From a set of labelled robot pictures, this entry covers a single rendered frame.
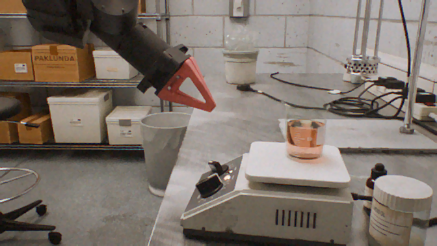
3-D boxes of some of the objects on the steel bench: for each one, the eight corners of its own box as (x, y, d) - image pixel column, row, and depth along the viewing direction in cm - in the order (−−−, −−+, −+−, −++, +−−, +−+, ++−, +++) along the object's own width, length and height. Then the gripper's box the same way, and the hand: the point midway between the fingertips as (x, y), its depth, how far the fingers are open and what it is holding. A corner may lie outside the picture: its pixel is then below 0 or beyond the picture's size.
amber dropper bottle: (372, 202, 56) (378, 157, 54) (391, 211, 53) (397, 164, 51) (357, 206, 55) (363, 161, 53) (376, 216, 52) (382, 168, 50)
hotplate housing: (179, 237, 47) (177, 178, 45) (201, 189, 59) (200, 141, 57) (369, 257, 44) (377, 193, 41) (349, 202, 56) (355, 150, 54)
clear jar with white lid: (383, 228, 49) (391, 170, 47) (432, 250, 45) (444, 188, 43) (356, 245, 46) (363, 183, 44) (407, 271, 41) (417, 204, 39)
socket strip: (419, 121, 96) (421, 104, 94) (363, 89, 134) (365, 77, 133) (441, 121, 96) (445, 104, 94) (380, 89, 134) (381, 77, 132)
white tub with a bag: (260, 79, 153) (262, 24, 146) (256, 86, 139) (258, 26, 133) (225, 78, 155) (225, 24, 149) (218, 84, 142) (218, 25, 136)
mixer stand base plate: (289, 151, 76) (289, 146, 75) (276, 122, 95) (276, 118, 94) (444, 153, 75) (445, 148, 74) (399, 123, 94) (400, 119, 94)
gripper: (130, 52, 60) (205, 115, 61) (101, 62, 50) (191, 136, 51) (155, 17, 58) (233, 84, 59) (129, 21, 48) (223, 101, 49)
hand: (209, 105), depth 55 cm, fingers closed
